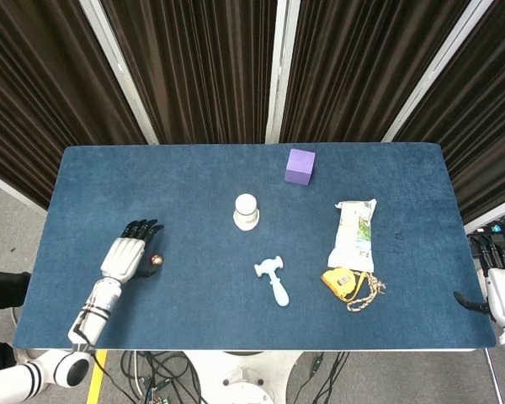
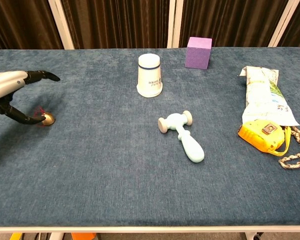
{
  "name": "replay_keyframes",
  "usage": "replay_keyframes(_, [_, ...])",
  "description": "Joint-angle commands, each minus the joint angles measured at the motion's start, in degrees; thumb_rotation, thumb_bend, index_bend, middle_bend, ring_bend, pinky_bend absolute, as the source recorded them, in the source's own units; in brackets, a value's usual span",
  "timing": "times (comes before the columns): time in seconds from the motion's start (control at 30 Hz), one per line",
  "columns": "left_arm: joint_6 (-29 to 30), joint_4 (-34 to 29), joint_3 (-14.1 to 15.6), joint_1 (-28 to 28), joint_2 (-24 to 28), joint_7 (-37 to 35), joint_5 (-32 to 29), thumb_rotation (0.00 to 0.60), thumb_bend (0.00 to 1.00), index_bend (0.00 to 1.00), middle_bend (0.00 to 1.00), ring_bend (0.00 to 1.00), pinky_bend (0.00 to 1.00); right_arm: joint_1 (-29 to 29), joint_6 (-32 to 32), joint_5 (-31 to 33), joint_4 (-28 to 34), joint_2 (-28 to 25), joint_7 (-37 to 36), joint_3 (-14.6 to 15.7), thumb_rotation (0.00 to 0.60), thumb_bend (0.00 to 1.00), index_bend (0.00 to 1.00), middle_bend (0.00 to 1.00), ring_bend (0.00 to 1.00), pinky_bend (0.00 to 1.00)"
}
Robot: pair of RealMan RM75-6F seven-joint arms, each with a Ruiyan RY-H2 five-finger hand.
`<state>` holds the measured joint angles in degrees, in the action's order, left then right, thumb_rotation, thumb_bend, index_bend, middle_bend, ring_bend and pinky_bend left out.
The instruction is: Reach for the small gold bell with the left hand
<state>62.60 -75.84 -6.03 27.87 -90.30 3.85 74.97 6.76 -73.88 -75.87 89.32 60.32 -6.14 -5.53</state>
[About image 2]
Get white frame post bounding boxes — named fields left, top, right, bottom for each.
left=166, top=0, right=184, bottom=49
left=267, top=0, right=300, bottom=48
left=47, top=0, right=75, bottom=50

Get blue velvet table cloth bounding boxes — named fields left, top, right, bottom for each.
left=0, top=46, right=300, bottom=228

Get yellow tape measure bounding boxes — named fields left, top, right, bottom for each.
left=237, top=119, right=292, bottom=157

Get purple foam cube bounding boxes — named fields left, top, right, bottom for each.
left=184, top=36, right=213, bottom=70

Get light blue toy hammer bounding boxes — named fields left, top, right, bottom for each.
left=157, top=110, right=206, bottom=164

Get orange object under table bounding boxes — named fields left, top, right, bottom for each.
left=70, top=232, right=97, bottom=240

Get white green printed snack bag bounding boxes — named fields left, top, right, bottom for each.
left=238, top=65, right=300, bottom=127

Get brown curtain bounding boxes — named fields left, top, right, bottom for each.
left=0, top=0, right=300, bottom=54

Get small brass bell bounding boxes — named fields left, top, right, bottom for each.
left=33, top=105, right=56, bottom=127

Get braided beige rope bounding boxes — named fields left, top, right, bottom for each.
left=278, top=125, right=300, bottom=170

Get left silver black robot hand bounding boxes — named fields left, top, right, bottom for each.
left=0, top=70, right=61, bottom=125

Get white paper cup blue stripe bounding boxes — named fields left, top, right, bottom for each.
left=136, top=53, right=164, bottom=98

